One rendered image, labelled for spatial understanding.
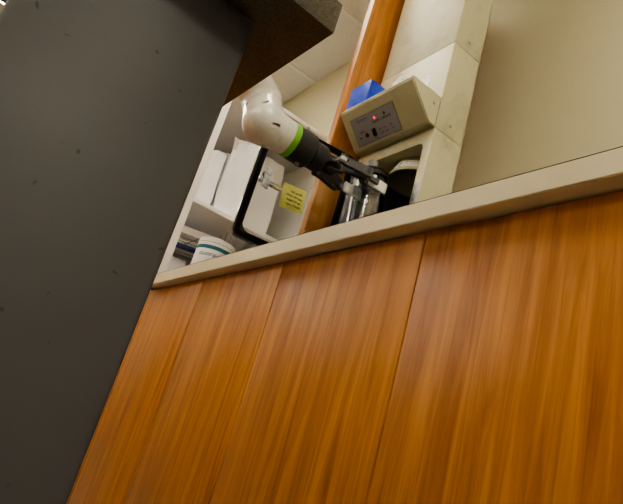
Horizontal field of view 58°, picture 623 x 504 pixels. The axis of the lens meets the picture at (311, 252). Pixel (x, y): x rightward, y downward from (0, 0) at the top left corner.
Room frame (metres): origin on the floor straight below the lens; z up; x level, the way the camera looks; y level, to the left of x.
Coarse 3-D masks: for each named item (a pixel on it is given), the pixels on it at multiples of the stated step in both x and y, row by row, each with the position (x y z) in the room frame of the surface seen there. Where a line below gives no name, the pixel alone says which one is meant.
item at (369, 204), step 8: (376, 168) 1.34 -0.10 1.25; (352, 176) 1.40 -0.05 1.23; (376, 176) 1.35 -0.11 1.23; (384, 176) 1.35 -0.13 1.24; (360, 184) 1.36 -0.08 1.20; (352, 192) 1.38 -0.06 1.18; (360, 192) 1.36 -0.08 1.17; (368, 192) 1.35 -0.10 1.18; (376, 192) 1.36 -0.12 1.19; (352, 200) 1.38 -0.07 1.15; (360, 200) 1.36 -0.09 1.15; (368, 200) 1.35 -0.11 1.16; (376, 200) 1.36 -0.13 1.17; (352, 208) 1.37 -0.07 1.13; (360, 208) 1.36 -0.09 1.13; (368, 208) 1.36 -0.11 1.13; (376, 208) 1.36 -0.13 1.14; (352, 216) 1.37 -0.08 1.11; (360, 216) 1.36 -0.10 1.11
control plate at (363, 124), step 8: (384, 104) 1.38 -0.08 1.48; (392, 104) 1.36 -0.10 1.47; (368, 112) 1.44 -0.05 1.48; (376, 112) 1.42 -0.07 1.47; (392, 112) 1.38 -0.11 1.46; (352, 120) 1.51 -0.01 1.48; (360, 120) 1.48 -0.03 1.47; (368, 120) 1.46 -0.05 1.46; (376, 120) 1.44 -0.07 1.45; (384, 120) 1.41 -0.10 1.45; (392, 120) 1.39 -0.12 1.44; (352, 128) 1.53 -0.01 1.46; (360, 128) 1.50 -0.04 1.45; (368, 128) 1.48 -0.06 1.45; (376, 128) 1.45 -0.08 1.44; (384, 128) 1.43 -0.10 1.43; (392, 128) 1.41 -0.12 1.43; (400, 128) 1.39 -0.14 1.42; (360, 136) 1.52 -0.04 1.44; (376, 136) 1.47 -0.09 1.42; (384, 136) 1.45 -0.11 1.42; (360, 144) 1.54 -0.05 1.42
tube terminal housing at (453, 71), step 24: (456, 48) 1.32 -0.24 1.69; (408, 72) 1.48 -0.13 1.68; (432, 72) 1.38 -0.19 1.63; (456, 72) 1.33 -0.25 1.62; (456, 96) 1.35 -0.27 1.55; (456, 120) 1.36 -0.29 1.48; (408, 144) 1.40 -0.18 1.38; (432, 144) 1.32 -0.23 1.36; (456, 144) 1.37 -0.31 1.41; (384, 168) 1.55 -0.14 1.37; (432, 168) 1.33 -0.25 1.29; (456, 168) 1.41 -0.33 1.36; (432, 192) 1.34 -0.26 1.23
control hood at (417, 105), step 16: (416, 80) 1.27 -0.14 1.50; (384, 96) 1.37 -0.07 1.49; (400, 96) 1.33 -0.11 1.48; (416, 96) 1.29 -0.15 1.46; (432, 96) 1.30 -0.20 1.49; (352, 112) 1.49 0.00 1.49; (400, 112) 1.36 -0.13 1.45; (416, 112) 1.32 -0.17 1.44; (432, 112) 1.31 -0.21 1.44; (416, 128) 1.35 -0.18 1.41; (352, 144) 1.56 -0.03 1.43; (368, 144) 1.51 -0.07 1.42; (384, 144) 1.48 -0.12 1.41
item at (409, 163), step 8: (408, 160) 1.43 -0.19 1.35; (416, 160) 1.42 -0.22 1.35; (400, 168) 1.43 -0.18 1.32; (408, 168) 1.41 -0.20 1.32; (416, 168) 1.41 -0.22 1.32; (392, 176) 1.52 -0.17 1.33; (400, 176) 1.54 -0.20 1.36; (408, 176) 1.55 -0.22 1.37; (392, 184) 1.54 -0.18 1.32; (400, 184) 1.55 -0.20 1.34; (408, 184) 1.56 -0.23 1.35; (400, 192) 1.57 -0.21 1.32; (408, 192) 1.57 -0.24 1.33
